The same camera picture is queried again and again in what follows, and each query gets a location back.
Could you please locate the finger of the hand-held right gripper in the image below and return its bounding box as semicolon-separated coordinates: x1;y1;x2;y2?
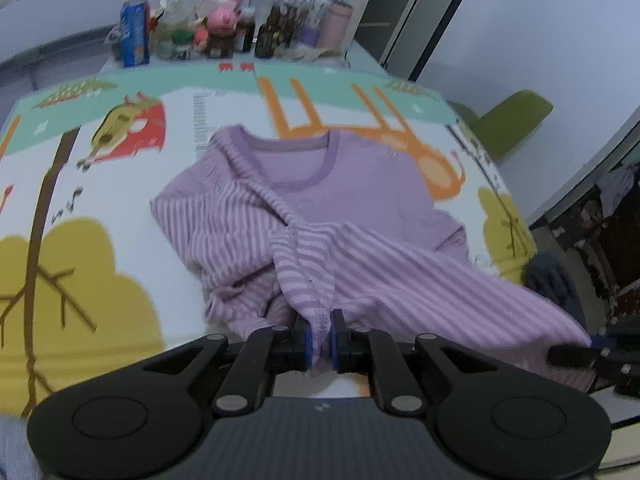
547;344;601;367

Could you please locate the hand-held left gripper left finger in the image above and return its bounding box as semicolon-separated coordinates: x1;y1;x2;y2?
142;312;315;417

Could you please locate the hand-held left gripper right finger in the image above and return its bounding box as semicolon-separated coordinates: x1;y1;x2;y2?
330;309;496;414

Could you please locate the purple striped long-sleeve shirt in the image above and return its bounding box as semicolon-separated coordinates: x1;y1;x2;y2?
150;126;593;393

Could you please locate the dark clothes pile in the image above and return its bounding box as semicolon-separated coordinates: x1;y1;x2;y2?
550;162;640;321

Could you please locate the dark cloth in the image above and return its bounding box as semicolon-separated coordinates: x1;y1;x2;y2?
524;252;588;331

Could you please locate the cartoon printed play mat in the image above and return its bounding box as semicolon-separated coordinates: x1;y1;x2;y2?
0;62;538;418

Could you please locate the green chair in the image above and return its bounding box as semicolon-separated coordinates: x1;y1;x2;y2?
452;91;554;163

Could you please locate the dark glass bottle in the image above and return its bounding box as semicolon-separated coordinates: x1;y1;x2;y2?
255;5;276;58

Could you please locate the dark brown spread jar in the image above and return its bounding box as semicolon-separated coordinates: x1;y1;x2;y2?
205;30;236;59

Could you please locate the pink tumbler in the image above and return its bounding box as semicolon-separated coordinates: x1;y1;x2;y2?
317;2;353;51

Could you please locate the small brown bottle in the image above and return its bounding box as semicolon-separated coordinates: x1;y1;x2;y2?
235;7;255;53

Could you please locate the green lid jar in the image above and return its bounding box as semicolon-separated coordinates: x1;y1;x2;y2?
171;31;194;59

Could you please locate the purple baby bottle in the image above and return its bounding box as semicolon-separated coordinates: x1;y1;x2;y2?
300;0;343;46

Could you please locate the pink pig toy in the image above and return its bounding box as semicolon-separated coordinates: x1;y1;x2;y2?
207;8;237;31

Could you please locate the clear snack bag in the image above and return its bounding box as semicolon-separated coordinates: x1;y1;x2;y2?
272;0;313;48

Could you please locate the dark framed door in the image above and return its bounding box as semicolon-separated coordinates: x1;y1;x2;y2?
347;0;486;83

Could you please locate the white water bottle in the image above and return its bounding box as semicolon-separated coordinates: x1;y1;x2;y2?
342;0;373;43

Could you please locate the blue drink carton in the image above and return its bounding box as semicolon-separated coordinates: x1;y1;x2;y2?
120;0;151;67

